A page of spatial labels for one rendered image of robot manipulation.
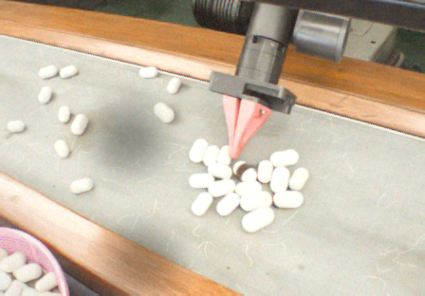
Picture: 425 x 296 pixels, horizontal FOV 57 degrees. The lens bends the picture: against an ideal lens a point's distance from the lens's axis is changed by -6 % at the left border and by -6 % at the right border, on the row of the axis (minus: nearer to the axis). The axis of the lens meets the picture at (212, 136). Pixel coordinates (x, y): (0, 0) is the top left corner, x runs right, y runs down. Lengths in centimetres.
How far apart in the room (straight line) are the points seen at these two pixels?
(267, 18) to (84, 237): 34
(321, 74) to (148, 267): 38
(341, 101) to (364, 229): 20
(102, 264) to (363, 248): 28
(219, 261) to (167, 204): 11
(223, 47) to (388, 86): 28
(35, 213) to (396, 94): 51
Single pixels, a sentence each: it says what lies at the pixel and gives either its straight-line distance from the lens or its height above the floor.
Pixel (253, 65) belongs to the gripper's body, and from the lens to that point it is 52.
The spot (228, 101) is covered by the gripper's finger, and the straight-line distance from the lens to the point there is 52.
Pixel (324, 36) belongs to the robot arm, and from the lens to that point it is 52.
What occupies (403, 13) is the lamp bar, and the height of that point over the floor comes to 105.
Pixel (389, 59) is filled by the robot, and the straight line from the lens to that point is 140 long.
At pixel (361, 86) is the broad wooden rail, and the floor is 76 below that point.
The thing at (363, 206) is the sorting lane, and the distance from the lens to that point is 51.
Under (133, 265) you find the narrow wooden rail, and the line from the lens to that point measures 46.
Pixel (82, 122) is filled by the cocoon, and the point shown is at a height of 76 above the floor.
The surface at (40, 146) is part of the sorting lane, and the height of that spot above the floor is 74.
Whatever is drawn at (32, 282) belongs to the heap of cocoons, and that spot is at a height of 72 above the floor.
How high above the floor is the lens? 115
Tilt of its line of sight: 44 degrees down
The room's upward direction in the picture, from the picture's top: 11 degrees counter-clockwise
